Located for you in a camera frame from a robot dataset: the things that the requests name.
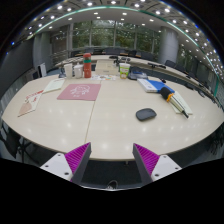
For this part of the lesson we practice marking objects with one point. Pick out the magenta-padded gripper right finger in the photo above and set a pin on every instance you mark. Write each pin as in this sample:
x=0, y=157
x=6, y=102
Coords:
x=148, y=159

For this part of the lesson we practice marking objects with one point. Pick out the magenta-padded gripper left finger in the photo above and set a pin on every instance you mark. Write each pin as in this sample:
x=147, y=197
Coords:
x=77, y=158

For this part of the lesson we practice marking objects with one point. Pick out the black computer mouse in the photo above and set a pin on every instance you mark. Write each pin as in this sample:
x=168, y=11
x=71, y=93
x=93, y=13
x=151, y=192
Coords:
x=146, y=114

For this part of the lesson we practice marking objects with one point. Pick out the pink mouse pad white print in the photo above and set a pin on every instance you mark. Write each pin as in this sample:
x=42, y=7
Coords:
x=79, y=92

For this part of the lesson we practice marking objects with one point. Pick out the white booklet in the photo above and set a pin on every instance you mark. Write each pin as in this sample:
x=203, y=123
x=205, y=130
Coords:
x=183, y=101

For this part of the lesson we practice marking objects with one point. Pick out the blue and white book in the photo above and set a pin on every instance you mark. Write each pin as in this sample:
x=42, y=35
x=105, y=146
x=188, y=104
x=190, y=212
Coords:
x=153, y=85

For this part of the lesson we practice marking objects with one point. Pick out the colourful leaflet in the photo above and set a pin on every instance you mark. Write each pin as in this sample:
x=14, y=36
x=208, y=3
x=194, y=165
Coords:
x=103, y=77

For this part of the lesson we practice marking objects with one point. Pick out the black desk microphone console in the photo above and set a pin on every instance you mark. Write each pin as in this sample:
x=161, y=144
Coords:
x=62, y=73
x=137, y=74

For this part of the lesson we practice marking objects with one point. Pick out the white lidded mug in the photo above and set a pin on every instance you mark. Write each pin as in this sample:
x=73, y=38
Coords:
x=78, y=71

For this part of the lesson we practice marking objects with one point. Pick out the white paper cup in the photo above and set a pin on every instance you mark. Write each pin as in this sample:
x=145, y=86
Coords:
x=68, y=70

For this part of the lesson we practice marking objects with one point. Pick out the red bottle green band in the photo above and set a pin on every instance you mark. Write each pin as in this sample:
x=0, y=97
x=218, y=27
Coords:
x=87, y=66

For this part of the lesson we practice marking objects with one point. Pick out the white sign board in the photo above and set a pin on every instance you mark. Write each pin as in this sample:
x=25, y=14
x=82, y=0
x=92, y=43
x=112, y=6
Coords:
x=42, y=70

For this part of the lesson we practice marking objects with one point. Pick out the long curved conference desk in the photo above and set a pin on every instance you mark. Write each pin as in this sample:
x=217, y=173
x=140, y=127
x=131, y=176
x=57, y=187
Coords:
x=141, y=62

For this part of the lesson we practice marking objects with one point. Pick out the dark office chairs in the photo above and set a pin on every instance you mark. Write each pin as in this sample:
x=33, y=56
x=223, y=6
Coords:
x=170, y=63

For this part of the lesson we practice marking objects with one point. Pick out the ceiling lights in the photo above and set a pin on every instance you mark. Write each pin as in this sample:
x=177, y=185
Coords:
x=89, y=4

